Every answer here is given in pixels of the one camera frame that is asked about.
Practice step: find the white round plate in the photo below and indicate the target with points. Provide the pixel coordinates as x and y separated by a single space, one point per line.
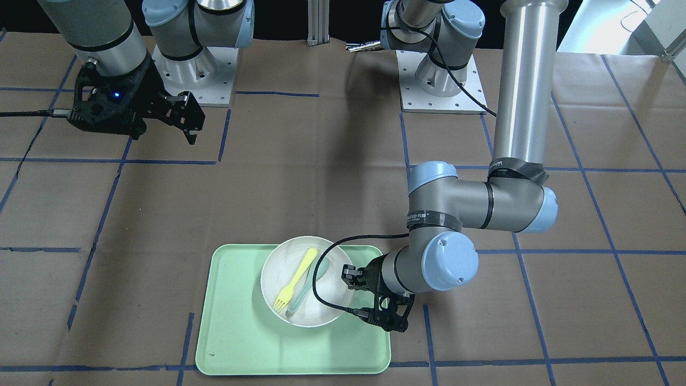
279 268

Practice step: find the yellow plastic fork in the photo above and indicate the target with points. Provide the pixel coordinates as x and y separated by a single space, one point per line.
286 293

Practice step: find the aluminium frame post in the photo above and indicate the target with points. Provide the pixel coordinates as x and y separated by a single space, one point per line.
318 22

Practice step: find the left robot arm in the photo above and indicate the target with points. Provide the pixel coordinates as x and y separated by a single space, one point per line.
473 157

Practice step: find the light green tray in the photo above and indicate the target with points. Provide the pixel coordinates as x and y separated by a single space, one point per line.
240 335

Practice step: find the teal plastic spoon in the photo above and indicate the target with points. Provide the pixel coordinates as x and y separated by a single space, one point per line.
296 302

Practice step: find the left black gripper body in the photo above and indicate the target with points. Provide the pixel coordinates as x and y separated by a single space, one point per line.
382 274

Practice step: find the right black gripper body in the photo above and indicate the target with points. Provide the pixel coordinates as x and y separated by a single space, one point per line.
151 94

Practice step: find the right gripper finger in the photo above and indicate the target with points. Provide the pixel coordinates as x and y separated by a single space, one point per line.
191 136

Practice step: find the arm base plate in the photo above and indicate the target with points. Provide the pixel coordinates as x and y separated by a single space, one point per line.
426 88
209 76

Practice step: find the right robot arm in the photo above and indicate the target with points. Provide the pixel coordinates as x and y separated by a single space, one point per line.
121 84

